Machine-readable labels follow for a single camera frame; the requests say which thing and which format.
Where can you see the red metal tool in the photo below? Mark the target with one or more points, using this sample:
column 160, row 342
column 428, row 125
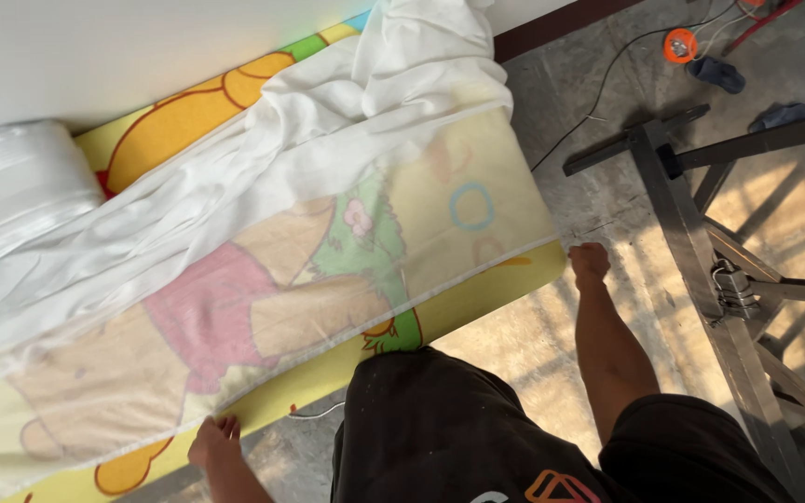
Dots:
column 766, row 19

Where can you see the person's right hand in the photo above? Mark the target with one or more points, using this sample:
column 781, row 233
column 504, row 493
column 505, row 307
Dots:
column 590, row 265

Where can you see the person's right fingers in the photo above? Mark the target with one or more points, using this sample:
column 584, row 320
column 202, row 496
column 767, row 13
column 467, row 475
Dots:
column 584, row 251

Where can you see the person's left hand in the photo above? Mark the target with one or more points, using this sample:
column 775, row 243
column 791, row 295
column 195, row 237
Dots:
column 210, row 447

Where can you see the grey metal frame stand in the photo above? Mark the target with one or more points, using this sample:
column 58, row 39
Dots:
column 682, row 223

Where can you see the person's black printed shirt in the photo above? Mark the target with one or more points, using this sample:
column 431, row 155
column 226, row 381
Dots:
column 430, row 433

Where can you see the person's left fingers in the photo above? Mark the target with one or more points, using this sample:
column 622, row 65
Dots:
column 228, row 426

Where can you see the white sheer fabric sheet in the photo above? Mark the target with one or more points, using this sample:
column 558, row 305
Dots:
column 374, row 70

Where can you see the yellow cartoon foam mat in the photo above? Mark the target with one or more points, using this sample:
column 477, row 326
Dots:
column 179, row 126

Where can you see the dark blue slipper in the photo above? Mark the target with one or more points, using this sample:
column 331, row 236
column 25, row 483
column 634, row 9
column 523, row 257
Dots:
column 780, row 116
column 718, row 72

